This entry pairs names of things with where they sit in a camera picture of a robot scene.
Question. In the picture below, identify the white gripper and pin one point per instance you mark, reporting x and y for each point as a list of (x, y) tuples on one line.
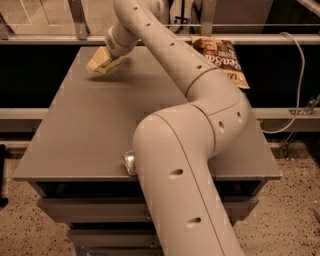
[(114, 46)]

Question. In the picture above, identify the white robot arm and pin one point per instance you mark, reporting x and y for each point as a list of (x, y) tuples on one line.
[(173, 146)]

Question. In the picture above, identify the silver redbull can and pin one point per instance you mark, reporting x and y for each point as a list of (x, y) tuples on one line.
[(129, 162)]

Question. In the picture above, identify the metal railing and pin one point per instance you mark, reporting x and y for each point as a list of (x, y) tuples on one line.
[(85, 22)]

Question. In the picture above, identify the grey drawer cabinet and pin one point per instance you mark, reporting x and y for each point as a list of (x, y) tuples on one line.
[(74, 160)]

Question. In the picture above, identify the sea salt chips bag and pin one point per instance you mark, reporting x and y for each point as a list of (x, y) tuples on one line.
[(223, 55)]

